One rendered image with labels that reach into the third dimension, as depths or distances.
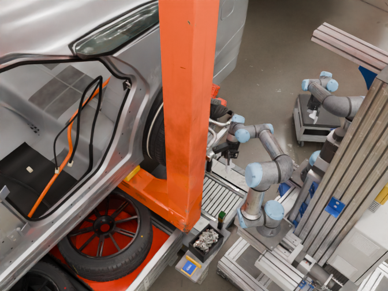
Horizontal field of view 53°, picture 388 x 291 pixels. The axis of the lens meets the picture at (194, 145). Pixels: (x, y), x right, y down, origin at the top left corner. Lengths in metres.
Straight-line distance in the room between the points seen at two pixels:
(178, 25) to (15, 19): 0.76
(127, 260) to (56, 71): 1.44
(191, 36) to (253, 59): 3.36
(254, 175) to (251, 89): 2.58
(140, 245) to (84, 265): 0.38
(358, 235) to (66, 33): 1.71
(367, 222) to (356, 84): 2.83
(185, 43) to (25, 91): 1.76
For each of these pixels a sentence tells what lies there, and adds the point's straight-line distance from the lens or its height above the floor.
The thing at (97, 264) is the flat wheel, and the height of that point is 0.50.
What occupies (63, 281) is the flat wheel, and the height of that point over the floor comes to 0.50.
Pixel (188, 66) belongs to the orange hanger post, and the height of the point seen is 1.99.
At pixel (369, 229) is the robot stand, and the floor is 1.23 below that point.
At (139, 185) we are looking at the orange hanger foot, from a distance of 2.73.
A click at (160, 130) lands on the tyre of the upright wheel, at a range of 2.54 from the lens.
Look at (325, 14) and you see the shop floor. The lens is 5.78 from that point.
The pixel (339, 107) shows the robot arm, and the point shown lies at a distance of 2.32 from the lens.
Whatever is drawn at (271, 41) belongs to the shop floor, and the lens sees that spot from 5.08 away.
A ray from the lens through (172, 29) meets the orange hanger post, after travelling 1.48.
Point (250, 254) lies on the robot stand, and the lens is 3.04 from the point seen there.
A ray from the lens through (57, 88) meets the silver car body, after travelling 2.95.
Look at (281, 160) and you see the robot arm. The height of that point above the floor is 1.46.
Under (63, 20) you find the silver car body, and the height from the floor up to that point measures 1.92.
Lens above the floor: 2.98
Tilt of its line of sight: 52 degrees down
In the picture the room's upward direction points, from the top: 3 degrees clockwise
